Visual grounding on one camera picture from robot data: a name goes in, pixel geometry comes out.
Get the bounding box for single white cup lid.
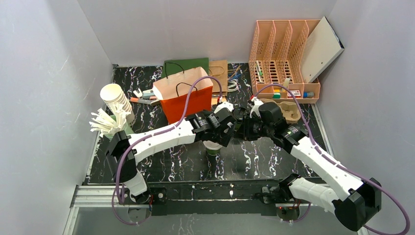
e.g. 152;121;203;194
203;141;222;151

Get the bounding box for orange paper bag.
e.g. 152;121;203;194
153;67;213;124

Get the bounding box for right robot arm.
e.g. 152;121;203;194
235;100;381;232

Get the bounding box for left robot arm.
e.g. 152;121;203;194
105;108;236;197

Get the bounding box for stack of pulp cup carriers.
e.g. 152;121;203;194
260;98;301;124

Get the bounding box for red small box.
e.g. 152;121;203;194
287;90;302;98

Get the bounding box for brown kraft paper bag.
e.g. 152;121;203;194
208;60;228;105

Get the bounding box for pink desk file organizer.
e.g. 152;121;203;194
249;20;321;104

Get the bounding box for green paper bag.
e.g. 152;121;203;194
161;57;209;78

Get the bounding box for white board panel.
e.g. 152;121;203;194
300;16;345;83

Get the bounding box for green cup of straws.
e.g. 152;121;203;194
89;109;134;137

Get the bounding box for tall stack paper cups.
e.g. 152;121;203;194
100;83;135;126

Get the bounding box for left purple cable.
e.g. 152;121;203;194
111;75;224;226

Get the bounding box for purple cable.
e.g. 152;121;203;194
250;83;411;235
111;75;224;226

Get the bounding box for metal base rail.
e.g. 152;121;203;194
71;179;317;227

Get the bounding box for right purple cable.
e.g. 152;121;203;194
250;83;411;235

